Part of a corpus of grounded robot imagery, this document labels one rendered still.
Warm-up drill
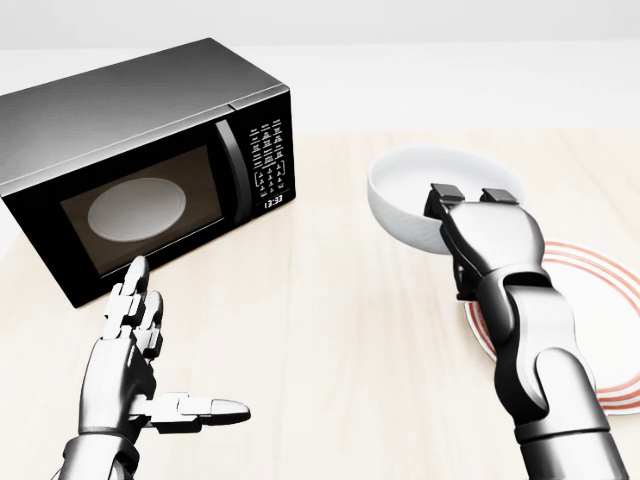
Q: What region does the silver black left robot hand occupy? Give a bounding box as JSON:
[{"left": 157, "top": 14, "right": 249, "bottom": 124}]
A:
[{"left": 77, "top": 255, "right": 252, "bottom": 439}]

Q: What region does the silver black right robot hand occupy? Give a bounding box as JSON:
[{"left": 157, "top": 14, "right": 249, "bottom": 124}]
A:
[{"left": 423, "top": 182, "right": 547, "bottom": 303}]

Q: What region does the white bowl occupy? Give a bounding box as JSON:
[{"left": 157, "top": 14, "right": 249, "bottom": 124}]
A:
[{"left": 366, "top": 145, "right": 528, "bottom": 257}]

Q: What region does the white plate with red rings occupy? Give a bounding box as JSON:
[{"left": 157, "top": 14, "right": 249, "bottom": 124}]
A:
[{"left": 462, "top": 240, "right": 640, "bottom": 413}]

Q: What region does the white microwave turntable plate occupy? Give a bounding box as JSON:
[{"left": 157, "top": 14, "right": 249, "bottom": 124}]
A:
[{"left": 86, "top": 177, "right": 188, "bottom": 242}]

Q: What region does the black microwave oven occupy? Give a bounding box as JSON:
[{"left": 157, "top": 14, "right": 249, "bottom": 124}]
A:
[{"left": 0, "top": 36, "right": 293, "bottom": 310}]

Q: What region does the black microwave door handle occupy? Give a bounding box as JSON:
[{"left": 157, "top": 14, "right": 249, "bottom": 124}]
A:
[{"left": 214, "top": 119, "right": 252, "bottom": 224}]

